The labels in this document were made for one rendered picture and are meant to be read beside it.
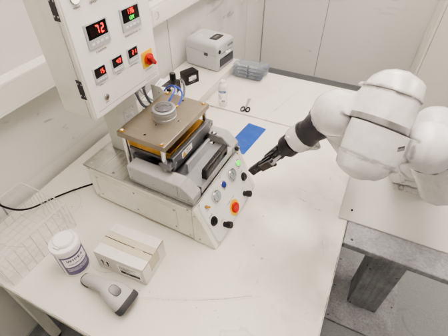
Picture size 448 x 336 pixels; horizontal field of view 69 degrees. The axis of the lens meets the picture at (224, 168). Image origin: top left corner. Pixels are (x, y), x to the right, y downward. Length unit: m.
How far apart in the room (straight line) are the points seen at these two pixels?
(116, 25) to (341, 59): 2.71
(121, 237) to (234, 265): 0.38
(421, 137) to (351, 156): 0.13
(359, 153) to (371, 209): 0.66
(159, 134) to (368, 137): 0.62
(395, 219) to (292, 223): 0.36
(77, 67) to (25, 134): 0.51
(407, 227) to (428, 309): 0.90
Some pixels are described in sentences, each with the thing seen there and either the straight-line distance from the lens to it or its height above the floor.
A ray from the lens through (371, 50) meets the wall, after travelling 3.43.
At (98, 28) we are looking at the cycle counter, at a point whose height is 1.40.
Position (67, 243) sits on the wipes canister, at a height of 0.90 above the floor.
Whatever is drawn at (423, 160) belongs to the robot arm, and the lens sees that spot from 0.71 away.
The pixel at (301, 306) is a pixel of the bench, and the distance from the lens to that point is 1.09.
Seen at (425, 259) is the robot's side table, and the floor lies 0.75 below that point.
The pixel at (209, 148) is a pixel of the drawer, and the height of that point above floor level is 0.97.
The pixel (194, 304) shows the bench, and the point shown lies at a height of 0.75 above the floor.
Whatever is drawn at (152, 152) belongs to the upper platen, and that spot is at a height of 1.04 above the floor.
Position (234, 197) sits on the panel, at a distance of 1.21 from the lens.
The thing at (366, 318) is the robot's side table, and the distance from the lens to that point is 1.98.
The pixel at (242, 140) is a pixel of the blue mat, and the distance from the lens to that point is 1.56.
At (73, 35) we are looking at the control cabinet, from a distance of 0.95.
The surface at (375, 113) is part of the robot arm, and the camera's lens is 0.66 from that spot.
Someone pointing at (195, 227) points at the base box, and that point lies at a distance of 1.11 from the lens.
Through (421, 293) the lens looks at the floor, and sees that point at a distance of 2.19.
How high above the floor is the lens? 1.72
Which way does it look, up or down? 43 degrees down
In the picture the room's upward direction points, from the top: straight up
